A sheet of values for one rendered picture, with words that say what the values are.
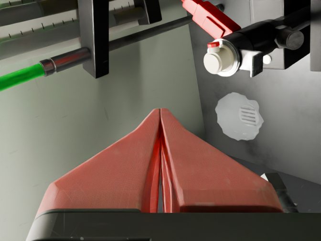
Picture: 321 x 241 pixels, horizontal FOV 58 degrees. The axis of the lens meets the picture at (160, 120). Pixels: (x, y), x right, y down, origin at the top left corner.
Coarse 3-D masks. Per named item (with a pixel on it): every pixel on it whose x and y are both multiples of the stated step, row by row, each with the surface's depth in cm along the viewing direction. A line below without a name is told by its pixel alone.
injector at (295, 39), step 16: (288, 16) 26; (304, 16) 27; (240, 32) 21; (256, 32) 22; (272, 32) 23; (288, 32) 22; (208, 48) 22; (240, 48) 20; (256, 48) 21; (272, 48) 23; (288, 48) 22
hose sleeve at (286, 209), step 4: (276, 192) 21; (280, 192) 21; (284, 192) 21; (280, 196) 21; (284, 196) 21; (288, 196) 21; (280, 200) 20; (284, 200) 20; (288, 200) 20; (284, 204) 20; (288, 204) 20; (292, 204) 20; (284, 208) 20; (288, 208) 20; (292, 208) 20; (296, 208) 20; (284, 212) 20; (288, 212) 20; (292, 212) 20; (296, 212) 20
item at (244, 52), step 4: (240, 52) 20; (244, 52) 20; (248, 52) 20; (252, 52) 19; (256, 52) 19; (240, 56) 20; (244, 56) 20; (248, 56) 20; (244, 60) 20; (248, 60) 20; (240, 64) 20; (244, 64) 20; (248, 64) 20; (240, 68) 21; (244, 68) 20; (248, 68) 20
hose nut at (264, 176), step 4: (264, 176) 22; (268, 176) 22; (272, 176) 22; (276, 176) 22; (268, 180) 21; (272, 180) 21; (276, 180) 21; (280, 180) 22; (272, 184) 21; (276, 184) 21; (280, 184) 21; (284, 184) 21; (276, 188) 21; (280, 188) 21; (284, 188) 21
